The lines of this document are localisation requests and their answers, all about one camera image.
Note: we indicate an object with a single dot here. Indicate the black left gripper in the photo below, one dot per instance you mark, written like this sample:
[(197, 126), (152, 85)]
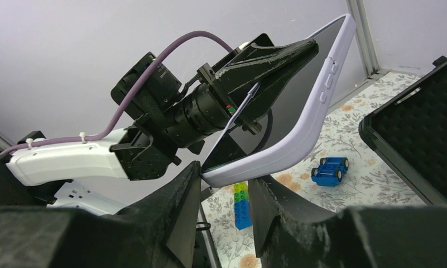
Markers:
[(236, 92)]

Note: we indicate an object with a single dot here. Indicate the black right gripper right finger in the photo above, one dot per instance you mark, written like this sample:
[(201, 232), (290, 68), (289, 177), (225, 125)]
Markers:
[(290, 231)]

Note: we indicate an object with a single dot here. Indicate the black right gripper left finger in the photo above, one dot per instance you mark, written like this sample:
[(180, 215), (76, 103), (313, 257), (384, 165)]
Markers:
[(156, 231)]

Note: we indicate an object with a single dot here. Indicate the phone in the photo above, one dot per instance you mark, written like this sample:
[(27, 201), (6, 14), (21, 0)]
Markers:
[(298, 114)]

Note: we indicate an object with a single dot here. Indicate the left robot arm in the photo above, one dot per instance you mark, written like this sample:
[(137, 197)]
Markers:
[(167, 115)]

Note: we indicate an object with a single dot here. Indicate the black poker chip case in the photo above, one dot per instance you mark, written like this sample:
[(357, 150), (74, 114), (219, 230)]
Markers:
[(409, 133)]

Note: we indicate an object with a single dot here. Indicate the colourful toy brick stack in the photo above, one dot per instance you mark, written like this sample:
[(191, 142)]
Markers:
[(242, 211)]

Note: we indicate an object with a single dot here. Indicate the blue toy car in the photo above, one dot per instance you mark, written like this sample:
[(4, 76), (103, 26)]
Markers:
[(330, 171)]

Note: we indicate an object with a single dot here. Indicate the floral table mat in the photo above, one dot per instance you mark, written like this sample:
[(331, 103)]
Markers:
[(369, 180)]

